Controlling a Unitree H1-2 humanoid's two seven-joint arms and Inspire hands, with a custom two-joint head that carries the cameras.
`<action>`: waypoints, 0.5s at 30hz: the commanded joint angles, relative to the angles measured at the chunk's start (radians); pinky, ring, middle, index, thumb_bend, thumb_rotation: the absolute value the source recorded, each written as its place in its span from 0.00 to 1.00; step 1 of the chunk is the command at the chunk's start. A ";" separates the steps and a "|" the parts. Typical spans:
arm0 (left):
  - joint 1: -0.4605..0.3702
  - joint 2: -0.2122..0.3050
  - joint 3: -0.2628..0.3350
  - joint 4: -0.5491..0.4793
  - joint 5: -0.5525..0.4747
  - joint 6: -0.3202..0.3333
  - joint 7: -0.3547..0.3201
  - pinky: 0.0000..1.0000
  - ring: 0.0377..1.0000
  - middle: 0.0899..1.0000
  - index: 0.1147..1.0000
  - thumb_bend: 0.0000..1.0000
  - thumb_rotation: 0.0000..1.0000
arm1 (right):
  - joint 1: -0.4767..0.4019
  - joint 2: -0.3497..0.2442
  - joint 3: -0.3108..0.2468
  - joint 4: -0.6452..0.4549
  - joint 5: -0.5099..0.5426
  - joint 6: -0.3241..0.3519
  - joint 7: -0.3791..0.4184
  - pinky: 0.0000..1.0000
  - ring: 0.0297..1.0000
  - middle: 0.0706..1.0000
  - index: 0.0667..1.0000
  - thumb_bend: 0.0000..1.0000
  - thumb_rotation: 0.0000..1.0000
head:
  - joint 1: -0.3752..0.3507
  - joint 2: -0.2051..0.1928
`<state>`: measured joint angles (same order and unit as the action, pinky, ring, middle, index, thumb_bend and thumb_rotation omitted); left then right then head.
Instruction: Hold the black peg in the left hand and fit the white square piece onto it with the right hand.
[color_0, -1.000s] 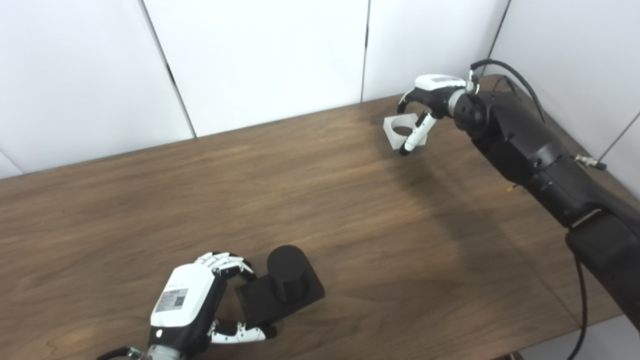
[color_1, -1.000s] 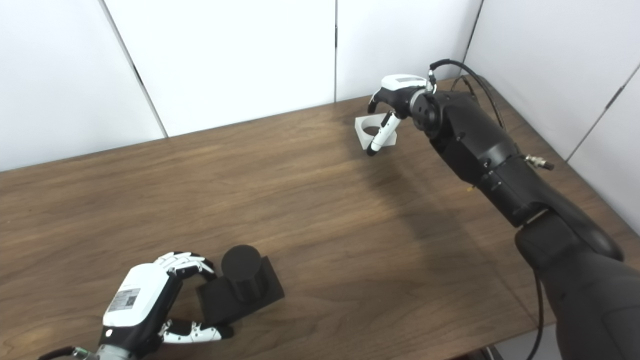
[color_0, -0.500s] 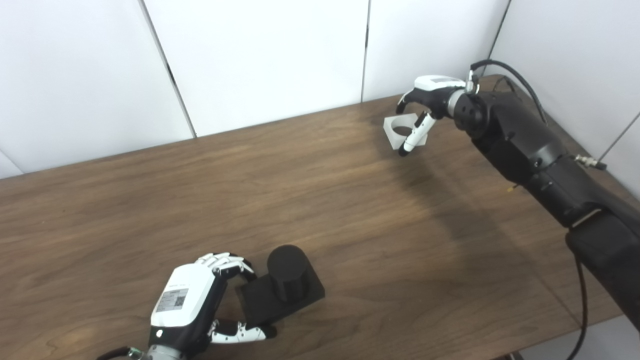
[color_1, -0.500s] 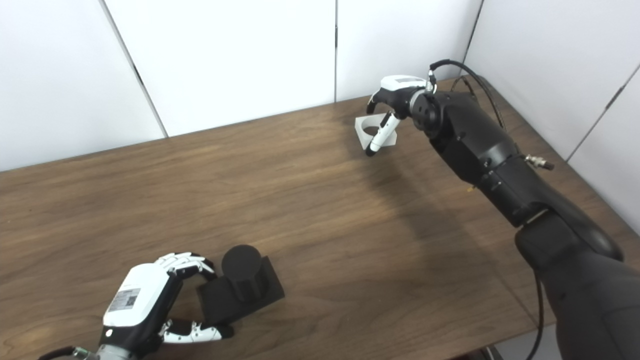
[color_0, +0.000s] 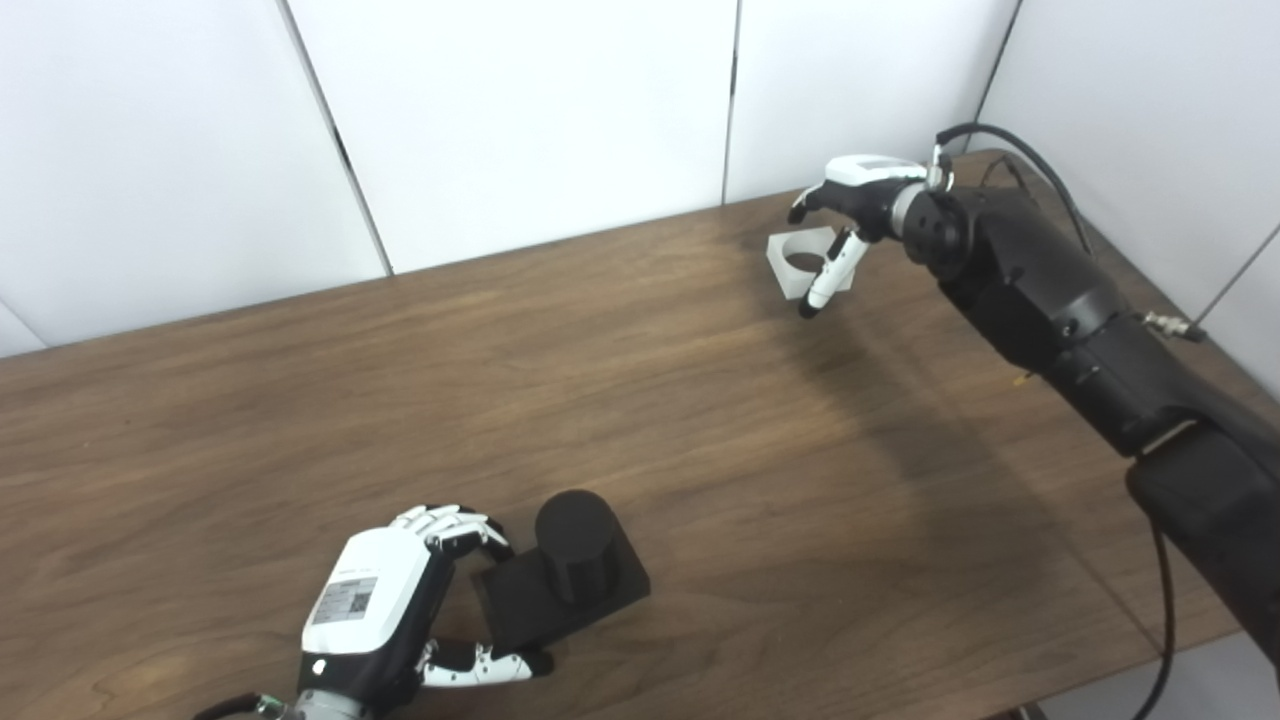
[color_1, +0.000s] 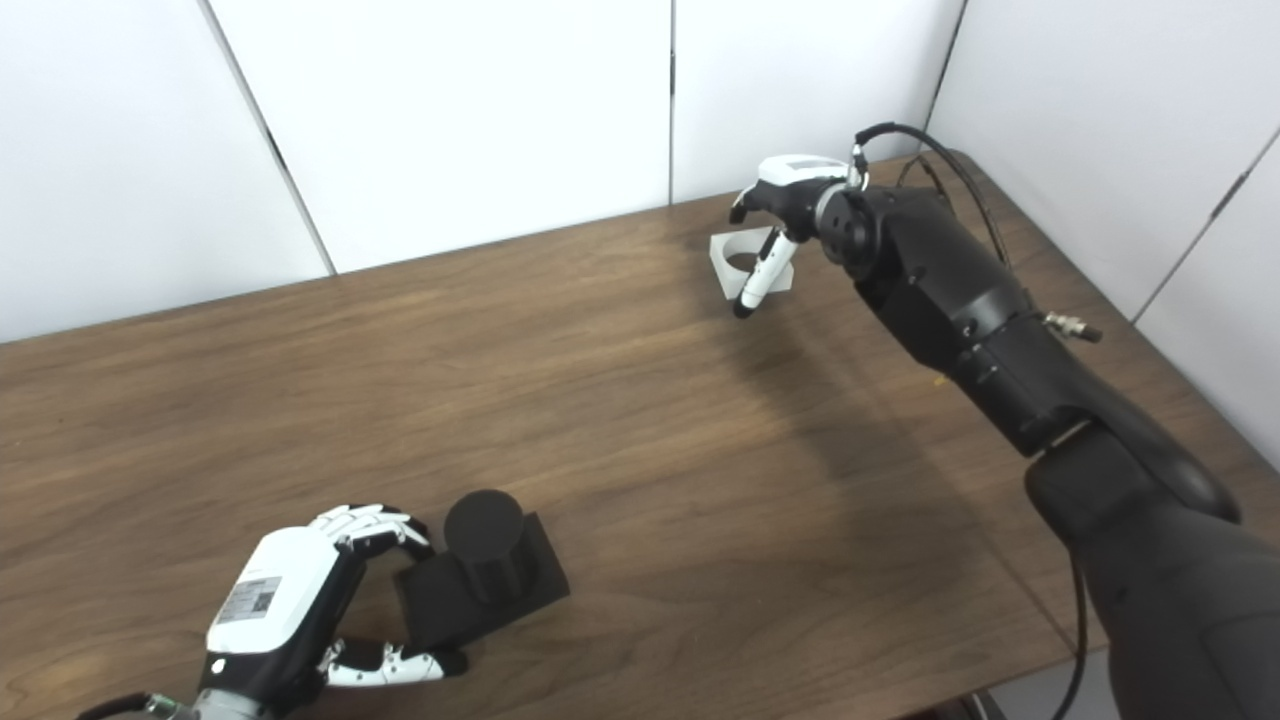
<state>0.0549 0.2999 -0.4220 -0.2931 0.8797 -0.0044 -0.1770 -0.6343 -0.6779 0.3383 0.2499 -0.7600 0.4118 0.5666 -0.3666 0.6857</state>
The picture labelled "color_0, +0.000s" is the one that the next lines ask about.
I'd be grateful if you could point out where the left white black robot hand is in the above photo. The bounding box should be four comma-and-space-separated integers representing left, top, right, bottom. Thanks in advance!
298, 504, 554, 716

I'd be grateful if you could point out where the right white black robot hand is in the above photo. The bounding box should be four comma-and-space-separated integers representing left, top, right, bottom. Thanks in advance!
787, 155, 931, 319

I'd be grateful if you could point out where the white square piece with hole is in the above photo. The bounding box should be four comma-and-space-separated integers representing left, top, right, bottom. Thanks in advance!
767, 226, 857, 301

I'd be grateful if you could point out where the black peg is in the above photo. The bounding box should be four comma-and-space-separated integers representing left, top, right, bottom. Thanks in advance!
472, 490, 652, 651

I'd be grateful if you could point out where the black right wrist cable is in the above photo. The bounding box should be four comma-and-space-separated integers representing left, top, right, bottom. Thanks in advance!
935, 122, 1093, 256

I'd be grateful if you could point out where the thin black hanging cable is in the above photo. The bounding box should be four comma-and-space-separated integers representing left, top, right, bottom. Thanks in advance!
1130, 520, 1177, 720

